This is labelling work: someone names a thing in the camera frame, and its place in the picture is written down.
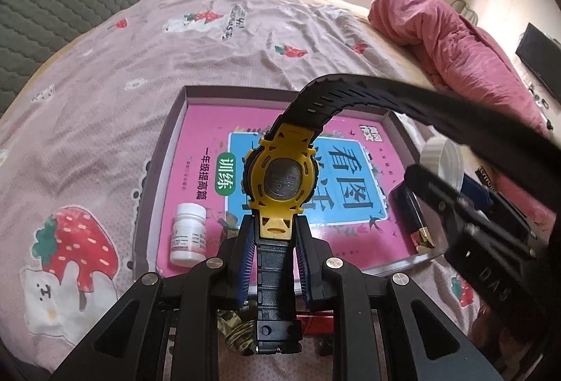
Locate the brass metal fitting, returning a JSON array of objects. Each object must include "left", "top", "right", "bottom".
[{"left": 217, "top": 311, "right": 259, "bottom": 353}]

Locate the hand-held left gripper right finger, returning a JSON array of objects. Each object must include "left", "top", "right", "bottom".
[{"left": 293, "top": 217, "right": 500, "bottom": 381}]

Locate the grey cardboard box tray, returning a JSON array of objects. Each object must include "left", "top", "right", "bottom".
[{"left": 131, "top": 85, "right": 439, "bottom": 281}]

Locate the black printed box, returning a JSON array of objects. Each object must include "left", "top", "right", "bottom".
[{"left": 475, "top": 164, "right": 496, "bottom": 191}]

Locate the black television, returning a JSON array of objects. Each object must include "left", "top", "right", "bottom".
[{"left": 515, "top": 22, "right": 561, "bottom": 101}]

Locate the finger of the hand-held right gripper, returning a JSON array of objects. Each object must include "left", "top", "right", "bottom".
[
  {"left": 403, "top": 164, "right": 533, "bottom": 250},
  {"left": 462, "top": 174, "right": 498, "bottom": 213}
]

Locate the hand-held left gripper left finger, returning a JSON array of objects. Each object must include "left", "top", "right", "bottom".
[{"left": 53, "top": 215, "right": 258, "bottom": 381}]

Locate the black gold lipstick tube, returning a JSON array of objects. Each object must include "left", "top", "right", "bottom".
[{"left": 390, "top": 182, "right": 437, "bottom": 252}]

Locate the metal chair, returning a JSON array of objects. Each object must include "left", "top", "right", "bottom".
[{"left": 451, "top": 0, "right": 480, "bottom": 28}]

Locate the strawberry printed pink blanket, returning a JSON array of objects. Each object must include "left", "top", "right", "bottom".
[{"left": 0, "top": 0, "right": 505, "bottom": 368}]

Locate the yellow black wristwatch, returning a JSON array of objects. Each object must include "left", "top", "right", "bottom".
[{"left": 242, "top": 73, "right": 561, "bottom": 354}]

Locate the pink exercise book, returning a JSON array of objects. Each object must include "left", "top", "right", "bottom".
[{"left": 149, "top": 103, "right": 421, "bottom": 277}]

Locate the pink duvet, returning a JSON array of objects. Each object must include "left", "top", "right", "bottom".
[{"left": 367, "top": 0, "right": 561, "bottom": 228}]

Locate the white pill bottle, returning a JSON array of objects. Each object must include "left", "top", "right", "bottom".
[{"left": 169, "top": 203, "right": 208, "bottom": 268}]

